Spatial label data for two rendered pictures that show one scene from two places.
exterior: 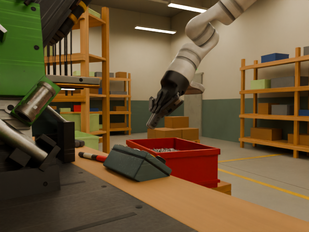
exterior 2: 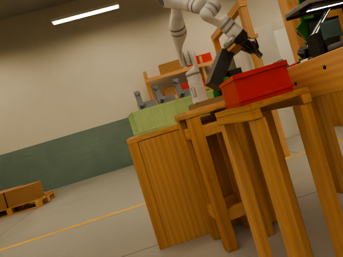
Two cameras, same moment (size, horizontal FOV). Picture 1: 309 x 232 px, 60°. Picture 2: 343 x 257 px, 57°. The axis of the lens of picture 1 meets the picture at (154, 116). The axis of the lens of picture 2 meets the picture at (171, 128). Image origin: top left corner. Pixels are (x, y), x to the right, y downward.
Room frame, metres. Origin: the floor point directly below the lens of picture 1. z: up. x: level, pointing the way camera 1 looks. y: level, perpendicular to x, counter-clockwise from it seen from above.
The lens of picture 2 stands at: (2.31, 0.09, 0.82)
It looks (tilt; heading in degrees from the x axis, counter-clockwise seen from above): 1 degrees down; 201
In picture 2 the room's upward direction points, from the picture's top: 17 degrees counter-clockwise
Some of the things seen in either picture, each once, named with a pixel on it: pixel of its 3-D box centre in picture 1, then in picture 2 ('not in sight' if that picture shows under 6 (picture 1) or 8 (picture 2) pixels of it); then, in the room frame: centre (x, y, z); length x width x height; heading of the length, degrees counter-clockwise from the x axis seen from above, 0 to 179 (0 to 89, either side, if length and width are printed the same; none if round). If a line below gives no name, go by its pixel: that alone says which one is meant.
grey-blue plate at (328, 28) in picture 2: (42, 134); (333, 36); (0.76, 0.32, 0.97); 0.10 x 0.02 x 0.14; 125
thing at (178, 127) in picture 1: (173, 130); not in sight; (7.09, -0.49, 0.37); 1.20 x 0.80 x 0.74; 125
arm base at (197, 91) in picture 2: not in sight; (197, 88); (0.37, -0.42, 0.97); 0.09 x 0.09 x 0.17; 39
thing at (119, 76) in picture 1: (84, 103); not in sight; (9.05, 2.36, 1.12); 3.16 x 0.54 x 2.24; 117
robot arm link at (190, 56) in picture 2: not in sight; (190, 63); (0.38, -0.42, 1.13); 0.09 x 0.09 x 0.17; 17
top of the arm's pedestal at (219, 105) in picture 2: not in sight; (203, 109); (0.37, -0.42, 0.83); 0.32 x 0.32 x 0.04; 33
